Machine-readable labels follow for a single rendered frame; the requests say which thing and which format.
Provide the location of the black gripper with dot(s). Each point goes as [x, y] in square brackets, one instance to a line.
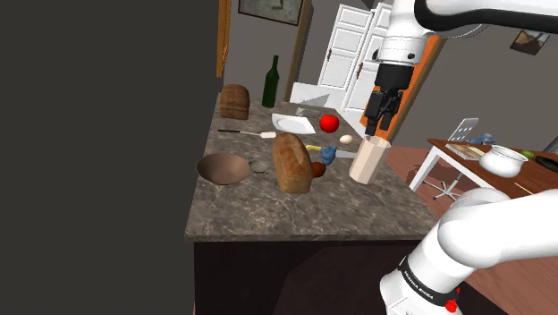
[393, 77]

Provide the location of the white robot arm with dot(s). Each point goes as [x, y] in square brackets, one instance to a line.
[479, 235]

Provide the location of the pale egg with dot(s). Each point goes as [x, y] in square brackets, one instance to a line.
[346, 139]

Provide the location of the beige ribbed cup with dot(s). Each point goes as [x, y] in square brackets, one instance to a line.
[367, 161]

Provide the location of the red tomato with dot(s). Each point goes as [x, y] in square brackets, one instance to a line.
[329, 123]

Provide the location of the white panelled double door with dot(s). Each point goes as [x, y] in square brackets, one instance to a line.
[346, 52]

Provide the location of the yellow and blue utensil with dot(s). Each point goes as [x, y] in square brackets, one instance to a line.
[328, 153]

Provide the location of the white office chair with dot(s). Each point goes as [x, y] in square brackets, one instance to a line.
[464, 130]

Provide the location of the small brown round object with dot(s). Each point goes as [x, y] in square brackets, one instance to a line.
[320, 169]

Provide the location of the white square plate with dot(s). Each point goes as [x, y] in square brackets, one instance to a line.
[292, 124]

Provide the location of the light brown bread loaf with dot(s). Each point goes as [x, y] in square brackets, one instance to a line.
[291, 163]

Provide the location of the dark green glass bottle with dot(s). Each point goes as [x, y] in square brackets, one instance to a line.
[270, 89]

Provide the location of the small grey round object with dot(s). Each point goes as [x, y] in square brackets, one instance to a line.
[259, 166]

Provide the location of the dark brown bread loaf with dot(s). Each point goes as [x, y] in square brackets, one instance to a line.
[234, 102]

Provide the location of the wooden table with white legs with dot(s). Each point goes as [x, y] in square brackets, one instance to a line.
[536, 176]

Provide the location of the brown round bowl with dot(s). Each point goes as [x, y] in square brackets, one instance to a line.
[223, 168]

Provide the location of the dark robot stand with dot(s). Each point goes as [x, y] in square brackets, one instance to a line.
[335, 283]

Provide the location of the dark framed wall picture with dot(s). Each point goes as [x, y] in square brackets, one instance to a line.
[270, 9]

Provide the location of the small dark wall picture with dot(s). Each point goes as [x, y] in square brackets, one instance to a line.
[529, 42]

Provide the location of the wooden door frame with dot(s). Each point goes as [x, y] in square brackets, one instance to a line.
[223, 39]

